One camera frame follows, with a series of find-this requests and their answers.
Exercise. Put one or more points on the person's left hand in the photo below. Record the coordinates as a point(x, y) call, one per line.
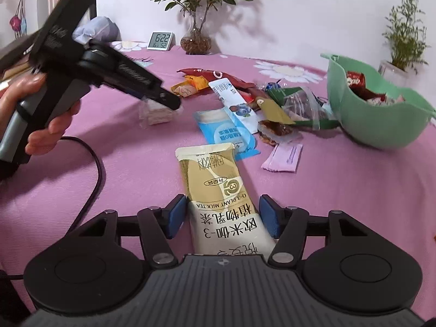
point(54, 126)

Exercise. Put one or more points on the clear date snack packet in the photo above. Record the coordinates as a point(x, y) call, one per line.
point(276, 131)

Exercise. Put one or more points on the green plastic bowl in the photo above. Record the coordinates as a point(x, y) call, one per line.
point(374, 122)

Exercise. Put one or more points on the small plant in white pot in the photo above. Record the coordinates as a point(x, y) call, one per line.
point(405, 41)

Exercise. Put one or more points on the olive gold snack packet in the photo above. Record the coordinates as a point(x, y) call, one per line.
point(272, 109)

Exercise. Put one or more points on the pink floral tablecloth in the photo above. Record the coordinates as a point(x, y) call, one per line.
point(340, 194)

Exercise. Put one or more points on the white red cherry packet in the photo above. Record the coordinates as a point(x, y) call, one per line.
point(385, 99)

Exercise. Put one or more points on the small red snack packet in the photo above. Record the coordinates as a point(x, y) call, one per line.
point(356, 80)

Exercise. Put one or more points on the beige milk tea packet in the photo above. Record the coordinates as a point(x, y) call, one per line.
point(218, 190)

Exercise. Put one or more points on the long red snack packet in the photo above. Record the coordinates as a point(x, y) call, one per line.
point(221, 76)

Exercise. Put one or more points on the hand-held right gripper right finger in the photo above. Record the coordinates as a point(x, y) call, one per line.
point(269, 216)

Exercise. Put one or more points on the leafy plant in glass vase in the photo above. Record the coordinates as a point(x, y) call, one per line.
point(196, 44)

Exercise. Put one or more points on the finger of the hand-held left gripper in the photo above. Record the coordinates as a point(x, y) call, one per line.
point(163, 100)

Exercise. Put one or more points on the white blue stick packet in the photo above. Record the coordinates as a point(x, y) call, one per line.
point(231, 98)

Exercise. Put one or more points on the blue foil candy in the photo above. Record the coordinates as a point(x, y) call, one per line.
point(273, 87)

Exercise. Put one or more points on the green clear snack packet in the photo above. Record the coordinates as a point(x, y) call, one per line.
point(306, 105)

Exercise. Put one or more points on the orange snack packet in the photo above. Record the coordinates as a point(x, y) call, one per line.
point(194, 83)

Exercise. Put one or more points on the grey blue cloth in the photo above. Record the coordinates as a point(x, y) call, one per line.
point(102, 29)

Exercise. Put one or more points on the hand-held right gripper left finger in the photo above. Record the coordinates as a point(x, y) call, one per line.
point(175, 216)

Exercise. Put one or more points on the clear snack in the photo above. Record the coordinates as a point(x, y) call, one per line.
point(155, 117)

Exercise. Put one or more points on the light blue snack packet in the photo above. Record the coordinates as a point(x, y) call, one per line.
point(221, 133)

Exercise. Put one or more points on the white digital clock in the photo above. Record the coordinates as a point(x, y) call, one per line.
point(160, 41)

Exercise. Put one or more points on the flower wall decoration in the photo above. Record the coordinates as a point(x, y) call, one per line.
point(16, 22)

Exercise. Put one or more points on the pink snack packet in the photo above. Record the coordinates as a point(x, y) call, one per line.
point(282, 156)

